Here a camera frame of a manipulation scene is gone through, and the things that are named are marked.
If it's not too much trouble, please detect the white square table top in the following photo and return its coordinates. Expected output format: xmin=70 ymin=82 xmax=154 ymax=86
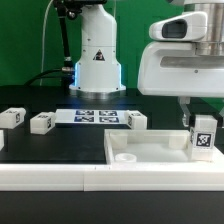
xmin=104 ymin=129 xmax=224 ymax=165

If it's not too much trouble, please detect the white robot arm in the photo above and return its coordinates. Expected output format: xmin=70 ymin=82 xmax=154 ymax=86
xmin=71 ymin=0 xmax=224 ymax=126

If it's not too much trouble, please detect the white marker base plate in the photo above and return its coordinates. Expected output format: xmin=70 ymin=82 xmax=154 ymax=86
xmin=56 ymin=109 xmax=126 ymax=124

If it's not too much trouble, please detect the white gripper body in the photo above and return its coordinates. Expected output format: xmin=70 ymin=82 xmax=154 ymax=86
xmin=137 ymin=11 xmax=224 ymax=98

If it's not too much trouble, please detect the white cable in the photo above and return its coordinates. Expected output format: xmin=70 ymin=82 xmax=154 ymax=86
xmin=39 ymin=0 xmax=55 ymax=87

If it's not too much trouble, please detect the white obstacle fence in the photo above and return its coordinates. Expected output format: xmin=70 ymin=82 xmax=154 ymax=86
xmin=0 ymin=161 xmax=224 ymax=191

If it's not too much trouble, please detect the black cable bundle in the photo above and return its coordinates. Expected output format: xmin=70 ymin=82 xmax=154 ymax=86
xmin=23 ymin=68 xmax=75 ymax=87

